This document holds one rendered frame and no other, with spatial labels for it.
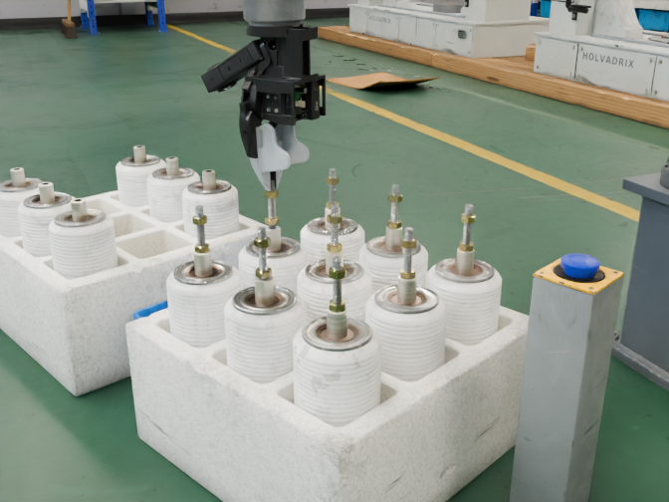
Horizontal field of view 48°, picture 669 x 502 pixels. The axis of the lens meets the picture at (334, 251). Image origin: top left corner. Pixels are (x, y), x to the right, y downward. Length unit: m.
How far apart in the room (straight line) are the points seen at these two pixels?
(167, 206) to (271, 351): 0.58
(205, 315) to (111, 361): 0.32
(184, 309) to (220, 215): 0.37
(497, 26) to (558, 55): 0.72
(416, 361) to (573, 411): 0.18
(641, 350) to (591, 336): 0.49
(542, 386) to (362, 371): 0.21
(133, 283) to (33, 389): 0.23
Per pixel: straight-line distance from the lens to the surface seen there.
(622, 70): 3.41
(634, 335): 1.32
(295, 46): 0.93
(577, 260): 0.83
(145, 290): 1.21
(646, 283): 1.28
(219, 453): 0.94
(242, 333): 0.86
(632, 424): 1.19
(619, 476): 1.08
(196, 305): 0.94
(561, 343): 0.84
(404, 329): 0.86
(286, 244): 1.05
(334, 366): 0.78
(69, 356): 1.20
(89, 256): 1.19
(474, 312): 0.95
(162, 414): 1.02
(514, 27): 4.41
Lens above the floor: 0.64
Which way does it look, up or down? 22 degrees down
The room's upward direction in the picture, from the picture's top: straight up
